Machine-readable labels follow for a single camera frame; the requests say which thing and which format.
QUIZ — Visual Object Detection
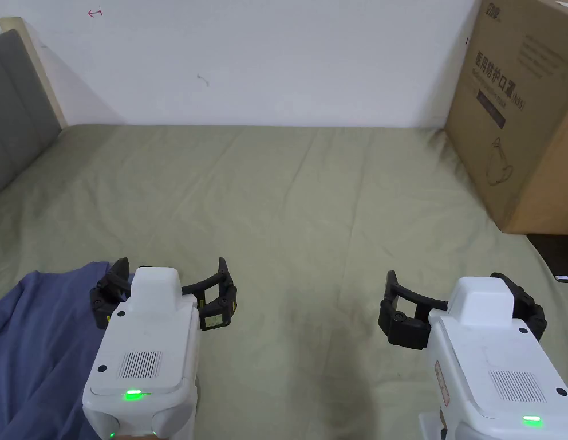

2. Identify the bed with pale green sheet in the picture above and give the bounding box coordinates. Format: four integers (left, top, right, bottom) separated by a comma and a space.
0, 123, 568, 440

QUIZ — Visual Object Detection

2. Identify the grey padded headboard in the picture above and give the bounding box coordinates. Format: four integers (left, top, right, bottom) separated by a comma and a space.
0, 17, 69, 201

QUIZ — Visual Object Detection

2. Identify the blue garment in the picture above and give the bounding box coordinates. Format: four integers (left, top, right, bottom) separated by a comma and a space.
0, 261, 116, 440

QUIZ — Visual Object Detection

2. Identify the large brown cardboard carton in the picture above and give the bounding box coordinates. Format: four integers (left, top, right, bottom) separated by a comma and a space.
444, 0, 568, 235

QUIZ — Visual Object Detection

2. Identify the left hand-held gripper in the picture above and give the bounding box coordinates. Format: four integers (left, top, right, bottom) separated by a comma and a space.
82, 257, 238, 440

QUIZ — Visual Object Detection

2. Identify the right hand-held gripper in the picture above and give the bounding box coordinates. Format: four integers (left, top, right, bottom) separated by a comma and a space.
378, 270, 568, 440

